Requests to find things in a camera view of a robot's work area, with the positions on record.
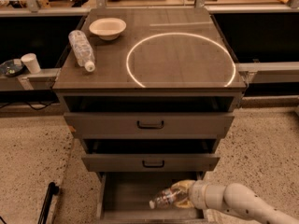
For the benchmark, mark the dark round plate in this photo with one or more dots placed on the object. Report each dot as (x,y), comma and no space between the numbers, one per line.
(12,68)

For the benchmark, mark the grey bottom drawer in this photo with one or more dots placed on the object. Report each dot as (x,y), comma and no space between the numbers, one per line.
(125,196)

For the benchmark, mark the white paper bowl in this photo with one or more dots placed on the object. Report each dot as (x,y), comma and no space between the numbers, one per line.
(107,28)

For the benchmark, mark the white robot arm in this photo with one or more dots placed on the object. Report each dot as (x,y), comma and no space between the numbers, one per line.
(234,200)

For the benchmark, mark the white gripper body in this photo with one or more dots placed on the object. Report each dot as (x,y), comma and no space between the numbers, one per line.
(198,193)

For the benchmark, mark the black floor bar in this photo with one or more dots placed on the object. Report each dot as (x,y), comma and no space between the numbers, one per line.
(52,190)

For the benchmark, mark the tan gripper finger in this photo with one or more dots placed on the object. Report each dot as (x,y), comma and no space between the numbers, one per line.
(184,204)
(183,185)

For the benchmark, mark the grey top drawer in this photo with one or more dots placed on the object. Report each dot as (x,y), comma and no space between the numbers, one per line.
(149,125)

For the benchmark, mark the grey drawer cabinet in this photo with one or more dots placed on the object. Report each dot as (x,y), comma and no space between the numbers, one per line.
(166,60)

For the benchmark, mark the white paper cup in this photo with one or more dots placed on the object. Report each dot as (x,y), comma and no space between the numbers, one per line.
(31,62)

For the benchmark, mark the clear bottle with red label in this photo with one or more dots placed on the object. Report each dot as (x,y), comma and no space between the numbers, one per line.
(168,197)

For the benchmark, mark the grey middle drawer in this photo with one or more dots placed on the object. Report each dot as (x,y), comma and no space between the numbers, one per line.
(153,155)

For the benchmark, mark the grey drawer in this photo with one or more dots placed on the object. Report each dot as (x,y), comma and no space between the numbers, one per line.
(153,155)
(149,125)
(125,196)

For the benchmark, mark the clear bottle with white cap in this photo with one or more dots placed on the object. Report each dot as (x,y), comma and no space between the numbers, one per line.
(82,49)

